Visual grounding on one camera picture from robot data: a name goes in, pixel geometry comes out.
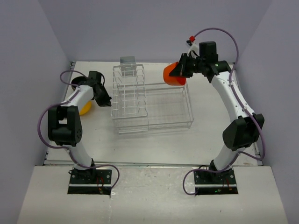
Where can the black bowl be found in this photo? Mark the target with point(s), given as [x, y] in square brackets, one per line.
[78, 81]

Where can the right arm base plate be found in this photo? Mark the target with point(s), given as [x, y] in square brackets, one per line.
[207, 183]

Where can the white wire dish rack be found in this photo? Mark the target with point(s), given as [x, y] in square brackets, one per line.
[142, 101]

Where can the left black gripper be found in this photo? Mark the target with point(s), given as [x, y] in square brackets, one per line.
[105, 102]

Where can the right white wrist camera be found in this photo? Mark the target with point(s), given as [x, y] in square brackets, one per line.
[193, 46]

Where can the orange cup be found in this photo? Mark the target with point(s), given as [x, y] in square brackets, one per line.
[172, 81]

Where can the yellow bowl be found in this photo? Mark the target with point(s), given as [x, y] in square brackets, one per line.
[86, 108]

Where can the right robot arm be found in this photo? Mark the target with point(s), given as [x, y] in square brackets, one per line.
[245, 124]

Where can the grey metal block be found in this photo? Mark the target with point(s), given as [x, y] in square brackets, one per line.
[127, 60]

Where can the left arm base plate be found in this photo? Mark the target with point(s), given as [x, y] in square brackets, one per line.
[90, 182]

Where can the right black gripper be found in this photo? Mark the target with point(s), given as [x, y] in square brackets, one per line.
[181, 69]

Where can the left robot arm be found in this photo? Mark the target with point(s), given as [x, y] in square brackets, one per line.
[65, 128]

